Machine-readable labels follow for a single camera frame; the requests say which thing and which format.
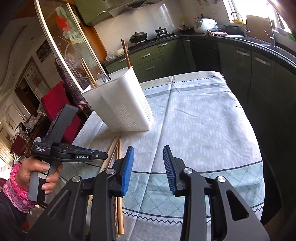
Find white plastic utensil holder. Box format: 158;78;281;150
81;66;154;132

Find dark kitchen countertop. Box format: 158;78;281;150
103;32;296;70

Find wall calendar scroll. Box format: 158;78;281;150
14;57;50;102

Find person's left forearm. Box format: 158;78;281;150
0;163;38;223

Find glass sliding door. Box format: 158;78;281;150
33;0;109;112

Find small steel faucet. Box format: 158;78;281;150
231;11;248;37

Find person's left hand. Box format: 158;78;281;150
17;159;63;194

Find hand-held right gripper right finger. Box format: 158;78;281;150
163;146;270;241

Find dark brown wooden chopstick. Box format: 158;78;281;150
122;39;131;69
121;39;130;69

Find patterned pale green tablecloth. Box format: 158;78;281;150
59;71;265;241

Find gas stove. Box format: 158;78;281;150
128;32;177;47

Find wooden cutting board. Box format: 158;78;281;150
246;14;273;39

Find green upper kitchen cabinets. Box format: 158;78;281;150
74;0;139;26

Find black wok with lid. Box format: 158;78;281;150
128;32;148;44

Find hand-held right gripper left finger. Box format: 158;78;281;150
26;146;134;241

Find tall steel faucet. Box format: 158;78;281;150
265;15;277;46

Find red chair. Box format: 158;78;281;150
41;81;84;144

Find white rice cooker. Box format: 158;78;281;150
194;19;218;33

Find pink cloth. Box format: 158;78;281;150
206;30;228;37

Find kitchen window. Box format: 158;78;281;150
222;0;296;33

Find steel range hood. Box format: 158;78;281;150
107;0;148;18

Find steel double sink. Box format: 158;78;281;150
231;35;296;54

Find cluttered dining table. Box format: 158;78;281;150
9;104;47;144

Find dark wall poster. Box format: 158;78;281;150
36;40;53;62

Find black pot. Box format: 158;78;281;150
222;25;239;35

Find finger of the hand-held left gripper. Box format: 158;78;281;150
52;144;108;163

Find light bamboo chopstick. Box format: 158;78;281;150
115;146;121;237
117;138;125;235
99;136;117;174
106;137;121;169

